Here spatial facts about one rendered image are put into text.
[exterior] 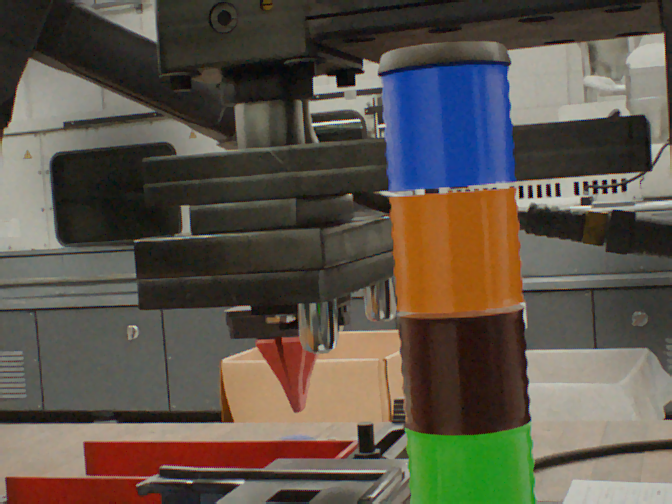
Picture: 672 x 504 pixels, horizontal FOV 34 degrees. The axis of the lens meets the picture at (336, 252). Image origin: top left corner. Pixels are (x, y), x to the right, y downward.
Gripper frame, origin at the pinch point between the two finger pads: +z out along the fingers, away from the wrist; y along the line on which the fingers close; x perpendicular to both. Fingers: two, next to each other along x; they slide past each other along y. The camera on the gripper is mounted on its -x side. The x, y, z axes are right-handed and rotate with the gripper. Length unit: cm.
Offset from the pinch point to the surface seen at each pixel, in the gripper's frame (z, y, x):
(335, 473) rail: -2.1, -13.7, 31.3
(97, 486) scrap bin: 1.1, 8.0, 22.5
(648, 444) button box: 7.2, -29.9, -10.1
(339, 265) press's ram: -15.4, -18.4, 40.9
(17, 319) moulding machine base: 38, 321, -428
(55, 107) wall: -96, 407, -633
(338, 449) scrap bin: 1.6, -7.1, 10.9
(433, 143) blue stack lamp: -20, -29, 63
